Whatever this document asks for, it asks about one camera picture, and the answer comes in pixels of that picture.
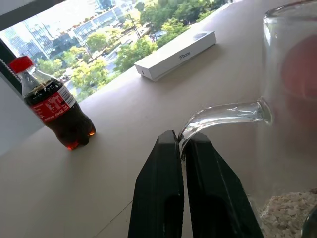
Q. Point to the dark window frame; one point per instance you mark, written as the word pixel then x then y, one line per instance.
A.
pixel 10 64

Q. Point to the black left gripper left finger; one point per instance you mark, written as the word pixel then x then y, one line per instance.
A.
pixel 158 188

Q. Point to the white iPhone box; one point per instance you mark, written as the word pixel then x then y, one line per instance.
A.
pixel 177 55

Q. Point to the cola bottle with red cap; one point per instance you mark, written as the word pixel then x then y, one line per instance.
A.
pixel 57 106

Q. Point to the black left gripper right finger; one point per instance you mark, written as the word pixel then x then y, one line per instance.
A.
pixel 213 188

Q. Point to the oatmeal flakes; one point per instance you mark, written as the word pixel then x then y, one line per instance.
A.
pixel 284 213

